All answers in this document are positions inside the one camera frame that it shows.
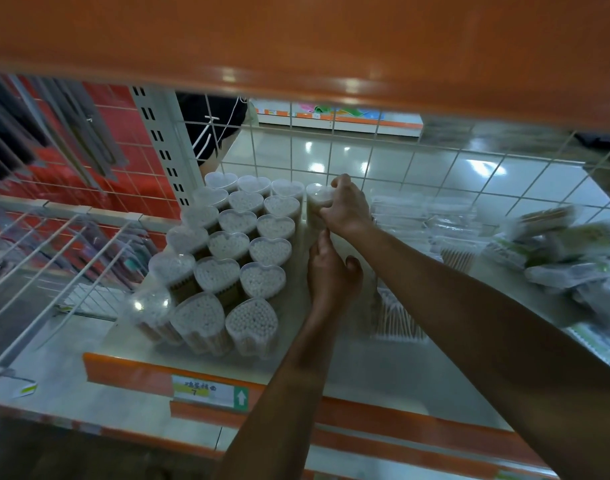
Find person's right forearm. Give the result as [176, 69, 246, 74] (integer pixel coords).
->
[350, 222, 610, 480]

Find pile of toothbrush packs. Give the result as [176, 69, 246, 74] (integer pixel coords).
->
[0, 204, 158, 295]

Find pile of cotton swab packs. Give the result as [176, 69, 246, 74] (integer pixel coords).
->
[484, 204, 610, 375]

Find white shelf board orange rim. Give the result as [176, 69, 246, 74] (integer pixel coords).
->
[0, 0, 610, 133]
[0, 314, 226, 461]
[168, 399, 561, 480]
[214, 427, 496, 480]

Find person's right hand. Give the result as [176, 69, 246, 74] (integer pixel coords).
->
[318, 173, 375, 241]

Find hanging dark packaged items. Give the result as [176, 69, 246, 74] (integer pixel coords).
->
[0, 72, 54, 151]
[32, 77, 131, 181]

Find price label green arrow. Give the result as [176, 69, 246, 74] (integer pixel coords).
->
[171, 374, 250, 411]

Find white slotted shelf post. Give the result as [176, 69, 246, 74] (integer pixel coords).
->
[130, 86, 206, 208]

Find person's left hand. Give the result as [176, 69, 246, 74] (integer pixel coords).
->
[306, 228, 364, 321]

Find white shelf orange rail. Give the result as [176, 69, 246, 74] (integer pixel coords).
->
[82, 192, 610, 471]

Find white wire basket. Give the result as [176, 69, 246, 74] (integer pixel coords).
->
[0, 192, 181, 375]

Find distant white orange shelf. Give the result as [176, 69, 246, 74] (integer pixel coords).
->
[252, 98, 425, 138]

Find person's left forearm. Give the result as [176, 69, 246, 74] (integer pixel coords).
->
[214, 309, 346, 480]

